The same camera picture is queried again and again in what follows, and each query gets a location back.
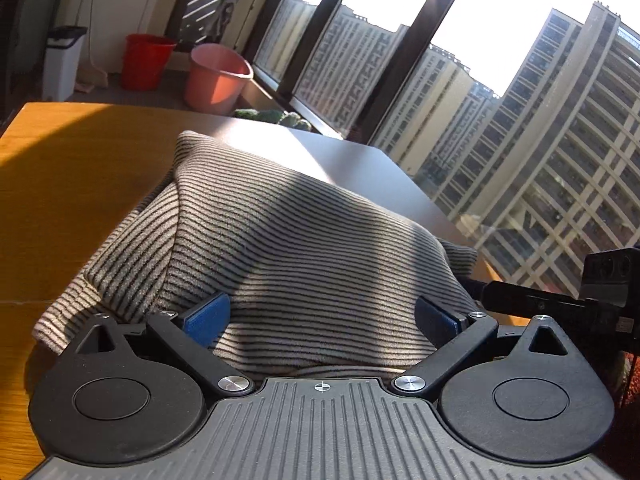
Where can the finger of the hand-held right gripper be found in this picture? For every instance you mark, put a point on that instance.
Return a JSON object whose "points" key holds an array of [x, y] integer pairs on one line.
{"points": [[530, 301]]}

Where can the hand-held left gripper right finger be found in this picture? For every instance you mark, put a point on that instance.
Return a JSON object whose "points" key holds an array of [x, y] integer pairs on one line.
{"points": [[441, 323]]}

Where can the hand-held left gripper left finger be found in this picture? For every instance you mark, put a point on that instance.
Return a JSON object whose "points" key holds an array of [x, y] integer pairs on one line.
{"points": [[206, 323]]}

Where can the grey black striped sweater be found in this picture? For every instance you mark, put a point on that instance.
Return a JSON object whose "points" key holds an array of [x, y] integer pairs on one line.
{"points": [[300, 245]]}

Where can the beige apartment buildings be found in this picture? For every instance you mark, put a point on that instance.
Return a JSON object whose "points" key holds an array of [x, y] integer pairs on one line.
{"points": [[540, 150]]}

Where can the pink plastic bucket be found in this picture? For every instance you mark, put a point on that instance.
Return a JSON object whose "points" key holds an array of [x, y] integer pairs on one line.
{"points": [[216, 79]]}

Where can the red plastic bucket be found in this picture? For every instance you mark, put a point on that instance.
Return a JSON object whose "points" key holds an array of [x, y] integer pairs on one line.
{"points": [[146, 61]]}

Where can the white cloth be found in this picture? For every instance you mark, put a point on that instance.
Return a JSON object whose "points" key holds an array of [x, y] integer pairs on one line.
{"points": [[91, 79]]}

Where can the white bin with black lid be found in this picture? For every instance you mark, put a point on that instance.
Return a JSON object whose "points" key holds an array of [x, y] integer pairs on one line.
{"points": [[62, 62]]}

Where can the dark window frame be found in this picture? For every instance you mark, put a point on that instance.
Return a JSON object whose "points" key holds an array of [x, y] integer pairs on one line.
{"points": [[330, 25]]}

